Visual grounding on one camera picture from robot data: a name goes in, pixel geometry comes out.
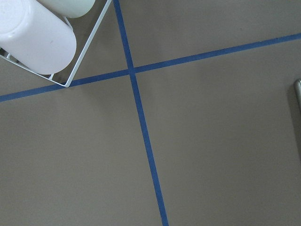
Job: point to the steel muddler black cap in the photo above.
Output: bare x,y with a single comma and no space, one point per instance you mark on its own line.
297,86

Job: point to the pale green cup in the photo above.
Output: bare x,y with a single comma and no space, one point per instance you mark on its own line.
69,8

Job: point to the white plastic cup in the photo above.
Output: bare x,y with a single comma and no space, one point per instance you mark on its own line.
35,36

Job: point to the white wire cup rack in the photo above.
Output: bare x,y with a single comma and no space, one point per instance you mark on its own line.
85,28

